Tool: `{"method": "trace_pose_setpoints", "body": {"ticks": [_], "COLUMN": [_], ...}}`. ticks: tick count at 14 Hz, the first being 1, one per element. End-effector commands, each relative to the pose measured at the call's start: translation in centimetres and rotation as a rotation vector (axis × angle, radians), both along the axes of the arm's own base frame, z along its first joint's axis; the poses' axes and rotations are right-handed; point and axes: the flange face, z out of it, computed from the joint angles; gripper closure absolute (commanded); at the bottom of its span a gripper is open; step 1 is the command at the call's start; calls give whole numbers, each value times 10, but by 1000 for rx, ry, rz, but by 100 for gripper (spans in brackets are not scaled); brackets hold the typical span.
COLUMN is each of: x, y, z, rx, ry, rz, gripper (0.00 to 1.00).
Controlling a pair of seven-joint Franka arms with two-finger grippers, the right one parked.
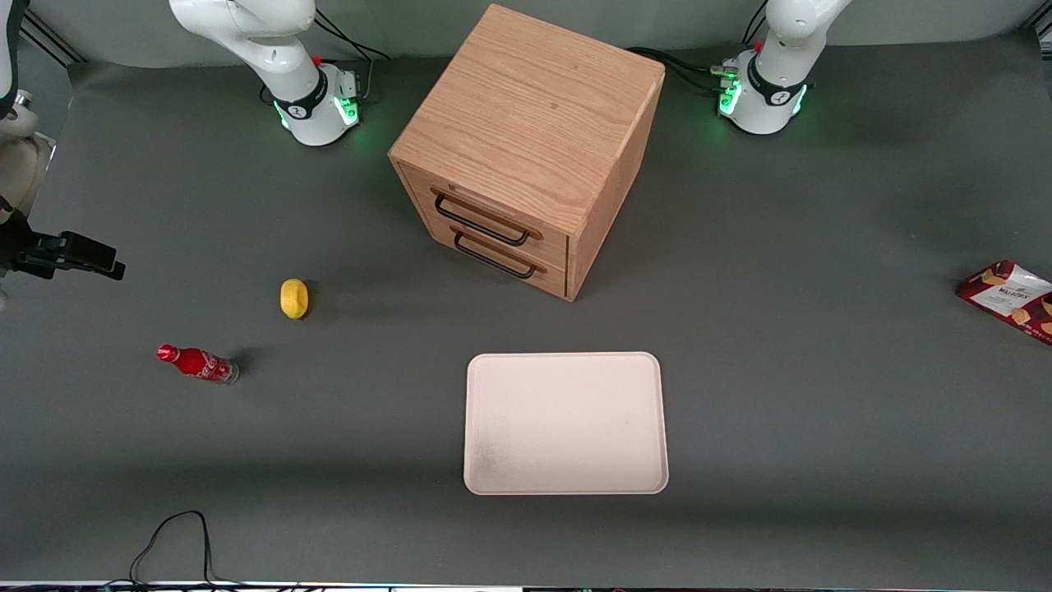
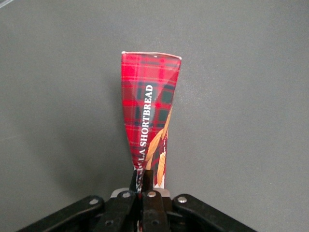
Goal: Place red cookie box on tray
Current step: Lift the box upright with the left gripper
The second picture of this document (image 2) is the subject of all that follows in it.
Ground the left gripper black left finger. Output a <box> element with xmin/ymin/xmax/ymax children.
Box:
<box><xmin>18</xmin><ymin>170</ymin><xmax>141</xmax><ymax>232</ymax></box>

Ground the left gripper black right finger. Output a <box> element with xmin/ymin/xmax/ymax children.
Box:
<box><xmin>141</xmin><ymin>170</ymin><xmax>256</xmax><ymax>232</ymax></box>

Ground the red tartan cookie box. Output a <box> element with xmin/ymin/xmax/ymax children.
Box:
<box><xmin>120</xmin><ymin>51</ymin><xmax>182</xmax><ymax>194</ymax></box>

